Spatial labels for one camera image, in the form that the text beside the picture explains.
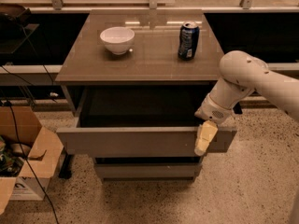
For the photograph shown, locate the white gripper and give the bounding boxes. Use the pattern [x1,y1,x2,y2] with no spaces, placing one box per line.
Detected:
[194,94,232,156]

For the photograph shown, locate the grey top drawer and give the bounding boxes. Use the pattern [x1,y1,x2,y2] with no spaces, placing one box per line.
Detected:
[55,86,237,159]

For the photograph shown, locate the grey drawer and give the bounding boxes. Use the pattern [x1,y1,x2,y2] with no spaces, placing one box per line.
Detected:
[55,86,237,159]
[94,163,201,179]

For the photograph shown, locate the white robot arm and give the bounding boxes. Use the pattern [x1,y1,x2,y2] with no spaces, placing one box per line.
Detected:
[196,51,299,224]

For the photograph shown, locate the grey drawer cabinet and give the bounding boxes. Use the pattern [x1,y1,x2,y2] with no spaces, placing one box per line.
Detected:
[55,8,226,184]

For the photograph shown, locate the grey bottom drawer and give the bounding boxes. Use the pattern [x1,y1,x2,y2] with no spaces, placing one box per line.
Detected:
[94,163,201,179]

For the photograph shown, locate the open cardboard box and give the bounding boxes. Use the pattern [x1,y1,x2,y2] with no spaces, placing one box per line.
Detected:
[0,106,63,214]

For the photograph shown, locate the blue soda can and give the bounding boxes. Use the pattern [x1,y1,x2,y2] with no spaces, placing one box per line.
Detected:
[178,21,200,61]

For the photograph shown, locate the white ceramic bowl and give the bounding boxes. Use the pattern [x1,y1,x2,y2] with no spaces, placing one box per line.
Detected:
[100,27,135,55]

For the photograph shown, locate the black table leg foot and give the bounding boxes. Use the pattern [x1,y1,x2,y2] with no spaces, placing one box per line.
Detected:
[59,151,73,179]

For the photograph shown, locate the black device on shelf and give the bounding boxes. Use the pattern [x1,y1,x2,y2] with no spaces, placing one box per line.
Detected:
[0,4,38,55]

